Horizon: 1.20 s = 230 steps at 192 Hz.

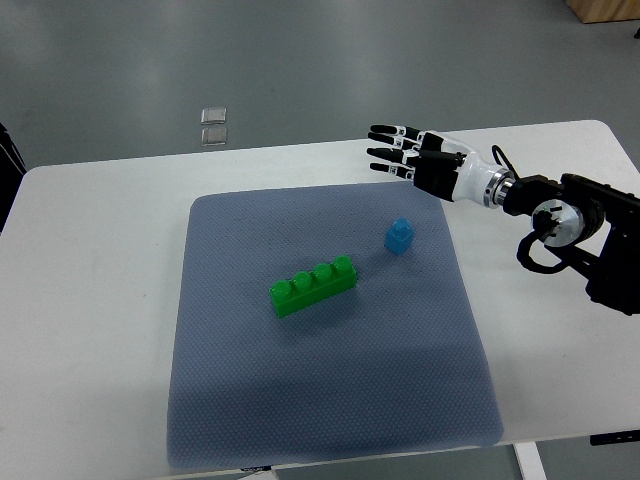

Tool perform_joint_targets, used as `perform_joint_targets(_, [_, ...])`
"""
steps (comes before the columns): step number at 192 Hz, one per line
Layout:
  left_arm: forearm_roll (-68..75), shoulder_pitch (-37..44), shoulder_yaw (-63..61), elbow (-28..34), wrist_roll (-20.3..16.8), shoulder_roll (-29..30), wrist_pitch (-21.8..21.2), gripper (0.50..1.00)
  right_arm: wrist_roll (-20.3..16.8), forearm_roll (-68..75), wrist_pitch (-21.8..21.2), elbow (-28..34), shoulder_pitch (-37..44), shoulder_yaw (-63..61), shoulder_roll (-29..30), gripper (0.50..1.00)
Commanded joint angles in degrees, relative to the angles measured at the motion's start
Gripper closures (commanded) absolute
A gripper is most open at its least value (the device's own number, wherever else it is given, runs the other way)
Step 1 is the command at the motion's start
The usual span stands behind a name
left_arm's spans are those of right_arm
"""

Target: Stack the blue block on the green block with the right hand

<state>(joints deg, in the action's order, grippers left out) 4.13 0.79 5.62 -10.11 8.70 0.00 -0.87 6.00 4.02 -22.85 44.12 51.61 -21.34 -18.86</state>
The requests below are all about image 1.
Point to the white table leg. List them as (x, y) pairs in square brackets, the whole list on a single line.
[(529, 461)]

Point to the upper metal floor plate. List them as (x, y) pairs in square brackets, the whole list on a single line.
[(213, 115)]

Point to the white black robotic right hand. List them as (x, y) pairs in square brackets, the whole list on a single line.
[(439, 165)]

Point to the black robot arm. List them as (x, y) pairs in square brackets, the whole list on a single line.
[(584, 225)]

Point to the blue-grey mesh mat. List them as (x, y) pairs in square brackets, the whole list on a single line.
[(393, 365)]

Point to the black object at left edge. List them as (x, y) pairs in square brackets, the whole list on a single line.
[(12, 172)]

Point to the long green block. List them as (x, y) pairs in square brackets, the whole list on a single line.
[(307, 288)]

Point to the wooden box corner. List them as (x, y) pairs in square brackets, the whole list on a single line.
[(603, 11)]

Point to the black table control panel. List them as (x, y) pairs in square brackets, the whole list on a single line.
[(615, 438)]

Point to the small blue block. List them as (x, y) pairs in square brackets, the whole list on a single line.
[(399, 236)]

